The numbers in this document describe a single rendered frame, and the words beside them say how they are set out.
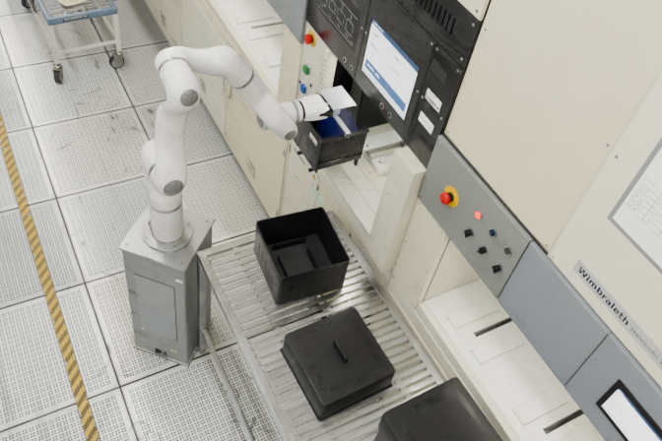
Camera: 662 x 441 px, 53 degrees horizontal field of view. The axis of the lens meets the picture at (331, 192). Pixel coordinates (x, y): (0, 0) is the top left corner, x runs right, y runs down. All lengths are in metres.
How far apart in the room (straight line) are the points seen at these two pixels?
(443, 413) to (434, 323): 0.43
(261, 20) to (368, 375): 2.08
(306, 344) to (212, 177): 1.84
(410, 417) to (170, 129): 1.17
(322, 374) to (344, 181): 0.89
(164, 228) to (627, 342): 1.64
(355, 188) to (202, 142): 1.59
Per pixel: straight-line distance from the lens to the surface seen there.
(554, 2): 1.65
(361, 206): 2.71
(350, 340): 2.35
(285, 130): 2.35
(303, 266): 2.61
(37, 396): 3.26
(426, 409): 2.12
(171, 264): 2.61
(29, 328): 3.44
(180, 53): 2.20
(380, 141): 2.96
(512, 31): 1.75
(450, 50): 1.94
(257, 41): 3.51
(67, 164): 4.08
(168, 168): 2.32
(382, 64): 2.24
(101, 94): 4.51
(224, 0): 3.81
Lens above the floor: 2.86
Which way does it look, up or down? 47 degrees down
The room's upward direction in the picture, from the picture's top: 12 degrees clockwise
